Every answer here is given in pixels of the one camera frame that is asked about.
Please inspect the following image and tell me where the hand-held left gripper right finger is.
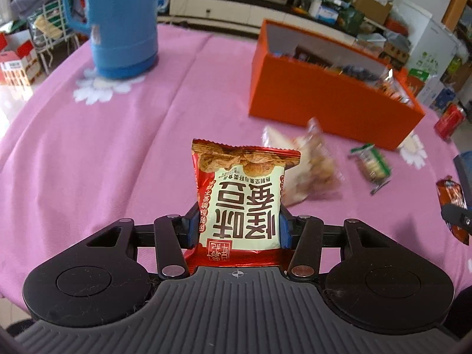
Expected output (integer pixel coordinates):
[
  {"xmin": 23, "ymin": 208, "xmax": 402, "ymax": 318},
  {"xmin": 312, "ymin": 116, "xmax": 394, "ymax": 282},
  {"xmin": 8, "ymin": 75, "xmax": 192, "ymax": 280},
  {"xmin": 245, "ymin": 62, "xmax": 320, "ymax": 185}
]
[{"xmin": 279, "ymin": 208, "xmax": 397, "ymax": 281}]

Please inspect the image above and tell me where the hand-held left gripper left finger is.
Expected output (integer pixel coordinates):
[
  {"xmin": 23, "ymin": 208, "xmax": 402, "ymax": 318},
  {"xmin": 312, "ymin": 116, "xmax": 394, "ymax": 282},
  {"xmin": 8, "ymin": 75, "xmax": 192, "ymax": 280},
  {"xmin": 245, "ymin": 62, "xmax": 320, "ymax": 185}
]
[{"xmin": 86, "ymin": 201, "xmax": 200, "ymax": 280}]

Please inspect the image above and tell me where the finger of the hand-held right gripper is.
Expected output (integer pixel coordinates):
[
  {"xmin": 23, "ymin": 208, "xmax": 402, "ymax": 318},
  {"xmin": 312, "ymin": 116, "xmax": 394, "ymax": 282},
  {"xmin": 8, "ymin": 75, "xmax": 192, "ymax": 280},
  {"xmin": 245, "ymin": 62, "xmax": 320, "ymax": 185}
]
[{"xmin": 441, "ymin": 203, "xmax": 472, "ymax": 236}]

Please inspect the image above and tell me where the orange red snack packet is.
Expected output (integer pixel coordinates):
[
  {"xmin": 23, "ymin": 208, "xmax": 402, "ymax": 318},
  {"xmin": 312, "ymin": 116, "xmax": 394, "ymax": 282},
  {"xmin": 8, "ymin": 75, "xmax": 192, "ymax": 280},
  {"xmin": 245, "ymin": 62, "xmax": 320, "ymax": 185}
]
[{"xmin": 436, "ymin": 176, "xmax": 471, "ymax": 246}]

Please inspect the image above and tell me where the red cream bean snack bag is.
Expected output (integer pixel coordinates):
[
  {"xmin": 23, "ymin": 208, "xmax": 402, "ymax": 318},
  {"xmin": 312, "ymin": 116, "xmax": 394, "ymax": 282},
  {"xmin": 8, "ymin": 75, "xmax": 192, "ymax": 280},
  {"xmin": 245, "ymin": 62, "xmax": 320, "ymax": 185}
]
[{"xmin": 183, "ymin": 139, "xmax": 301, "ymax": 274}]

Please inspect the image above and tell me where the clear pastry bag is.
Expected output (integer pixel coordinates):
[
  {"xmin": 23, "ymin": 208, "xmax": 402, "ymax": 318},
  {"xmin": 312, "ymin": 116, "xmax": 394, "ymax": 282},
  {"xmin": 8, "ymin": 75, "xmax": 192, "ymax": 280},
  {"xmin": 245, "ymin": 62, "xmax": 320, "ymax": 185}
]
[{"xmin": 263, "ymin": 117, "xmax": 342, "ymax": 207}]

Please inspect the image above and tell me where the green biscuit packet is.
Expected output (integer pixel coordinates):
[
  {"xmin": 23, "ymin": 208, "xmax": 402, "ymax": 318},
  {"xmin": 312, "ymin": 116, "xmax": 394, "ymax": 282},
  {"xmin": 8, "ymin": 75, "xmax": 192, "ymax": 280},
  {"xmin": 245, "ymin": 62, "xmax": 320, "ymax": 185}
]
[{"xmin": 350, "ymin": 143, "xmax": 392, "ymax": 195}]

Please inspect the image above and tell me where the orange cardboard box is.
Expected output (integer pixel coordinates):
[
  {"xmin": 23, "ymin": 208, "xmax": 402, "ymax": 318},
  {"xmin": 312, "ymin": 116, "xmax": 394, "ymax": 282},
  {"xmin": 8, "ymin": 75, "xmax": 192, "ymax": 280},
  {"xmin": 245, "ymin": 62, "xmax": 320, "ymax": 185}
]
[{"xmin": 248, "ymin": 19, "xmax": 426, "ymax": 152}]

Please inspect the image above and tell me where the pile of mixed snack packets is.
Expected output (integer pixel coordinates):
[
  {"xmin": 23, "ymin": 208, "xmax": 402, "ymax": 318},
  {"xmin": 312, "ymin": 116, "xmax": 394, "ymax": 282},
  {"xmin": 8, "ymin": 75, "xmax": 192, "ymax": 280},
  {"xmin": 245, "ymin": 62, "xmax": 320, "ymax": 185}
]
[{"xmin": 273, "ymin": 44, "xmax": 415, "ymax": 107}]

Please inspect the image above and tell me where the red soda can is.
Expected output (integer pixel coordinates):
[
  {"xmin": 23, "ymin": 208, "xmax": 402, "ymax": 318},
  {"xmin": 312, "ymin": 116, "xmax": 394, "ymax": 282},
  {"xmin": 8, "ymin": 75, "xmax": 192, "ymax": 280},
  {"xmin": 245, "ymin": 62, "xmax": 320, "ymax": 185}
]
[{"xmin": 434, "ymin": 103, "xmax": 466, "ymax": 141}]

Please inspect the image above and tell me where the pink floral tablecloth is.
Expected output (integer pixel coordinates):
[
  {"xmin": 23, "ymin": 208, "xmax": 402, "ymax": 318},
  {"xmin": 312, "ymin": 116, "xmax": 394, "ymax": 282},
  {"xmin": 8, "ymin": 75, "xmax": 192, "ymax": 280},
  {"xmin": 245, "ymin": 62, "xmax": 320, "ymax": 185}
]
[{"xmin": 0, "ymin": 22, "xmax": 472, "ymax": 303}]

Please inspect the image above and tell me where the dark blue carton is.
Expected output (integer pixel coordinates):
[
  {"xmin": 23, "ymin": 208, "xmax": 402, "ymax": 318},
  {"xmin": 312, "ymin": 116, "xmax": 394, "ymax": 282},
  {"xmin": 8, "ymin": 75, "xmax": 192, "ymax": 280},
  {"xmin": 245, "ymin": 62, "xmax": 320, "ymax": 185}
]
[{"xmin": 430, "ymin": 88, "xmax": 458, "ymax": 113}]

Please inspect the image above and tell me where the orange paper bag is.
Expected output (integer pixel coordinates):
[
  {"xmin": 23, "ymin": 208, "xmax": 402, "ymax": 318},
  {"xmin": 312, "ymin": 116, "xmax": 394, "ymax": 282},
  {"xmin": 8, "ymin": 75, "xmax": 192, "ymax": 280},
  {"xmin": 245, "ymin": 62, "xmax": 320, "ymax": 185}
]
[{"xmin": 406, "ymin": 68, "xmax": 425, "ymax": 96}]

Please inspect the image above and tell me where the brown printed carton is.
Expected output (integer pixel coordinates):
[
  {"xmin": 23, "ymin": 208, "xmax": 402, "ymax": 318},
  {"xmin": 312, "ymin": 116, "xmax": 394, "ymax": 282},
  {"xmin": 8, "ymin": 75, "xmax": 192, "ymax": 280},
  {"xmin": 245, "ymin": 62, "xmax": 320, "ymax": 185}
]
[{"xmin": 383, "ymin": 39, "xmax": 411, "ymax": 69}]

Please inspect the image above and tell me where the white chest freezer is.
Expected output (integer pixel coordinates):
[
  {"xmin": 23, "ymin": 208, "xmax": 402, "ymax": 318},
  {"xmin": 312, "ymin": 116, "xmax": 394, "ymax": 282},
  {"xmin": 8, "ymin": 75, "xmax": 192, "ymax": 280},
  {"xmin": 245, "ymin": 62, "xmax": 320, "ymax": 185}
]
[{"xmin": 406, "ymin": 0, "xmax": 463, "ymax": 78}]

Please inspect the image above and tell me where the blue thermos jug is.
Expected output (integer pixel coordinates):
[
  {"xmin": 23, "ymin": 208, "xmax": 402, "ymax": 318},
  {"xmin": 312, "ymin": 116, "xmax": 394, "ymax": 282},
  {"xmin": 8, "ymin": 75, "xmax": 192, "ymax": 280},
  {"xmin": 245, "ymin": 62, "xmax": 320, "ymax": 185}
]
[{"xmin": 61, "ymin": 0, "xmax": 160, "ymax": 79}]

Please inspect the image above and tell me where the wooden shelf unit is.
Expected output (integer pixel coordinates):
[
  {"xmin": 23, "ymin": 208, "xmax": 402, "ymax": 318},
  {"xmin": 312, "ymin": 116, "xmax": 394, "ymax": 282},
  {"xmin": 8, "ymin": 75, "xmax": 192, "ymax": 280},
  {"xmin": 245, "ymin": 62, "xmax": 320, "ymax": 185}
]
[{"xmin": 440, "ymin": 0, "xmax": 472, "ymax": 45}]

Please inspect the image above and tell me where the glass and white TV stand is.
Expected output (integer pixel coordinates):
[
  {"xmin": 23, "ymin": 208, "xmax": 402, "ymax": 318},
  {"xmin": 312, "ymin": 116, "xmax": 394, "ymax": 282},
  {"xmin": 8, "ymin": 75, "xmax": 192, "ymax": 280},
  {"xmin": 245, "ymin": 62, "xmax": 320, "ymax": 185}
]
[{"xmin": 168, "ymin": 0, "xmax": 355, "ymax": 39}]

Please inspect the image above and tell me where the blue white tissue box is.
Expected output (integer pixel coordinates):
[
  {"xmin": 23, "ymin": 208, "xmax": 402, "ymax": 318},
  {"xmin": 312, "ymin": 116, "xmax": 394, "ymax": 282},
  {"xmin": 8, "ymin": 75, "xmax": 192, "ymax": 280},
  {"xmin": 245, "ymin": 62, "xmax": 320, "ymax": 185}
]
[{"xmin": 319, "ymin": 5, "xmax": 340, "ymax": 23}]

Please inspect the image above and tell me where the brown cardboard box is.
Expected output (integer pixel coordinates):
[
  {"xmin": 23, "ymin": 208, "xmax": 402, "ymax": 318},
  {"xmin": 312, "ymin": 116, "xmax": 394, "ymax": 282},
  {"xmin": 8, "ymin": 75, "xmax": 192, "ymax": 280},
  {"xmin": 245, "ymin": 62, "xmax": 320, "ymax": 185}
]
[{"xmin": 352, "ymin": 0, "xmax": 394, "ymax": 26}]

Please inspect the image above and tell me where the red cardboard box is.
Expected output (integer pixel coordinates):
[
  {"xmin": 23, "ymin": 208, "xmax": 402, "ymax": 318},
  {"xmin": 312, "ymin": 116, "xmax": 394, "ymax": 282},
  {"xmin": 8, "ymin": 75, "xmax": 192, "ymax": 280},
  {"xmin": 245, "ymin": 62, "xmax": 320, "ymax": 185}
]
[{"xmin": 0, "ymin": 29, "xmax": 40, "ymax": 86}]

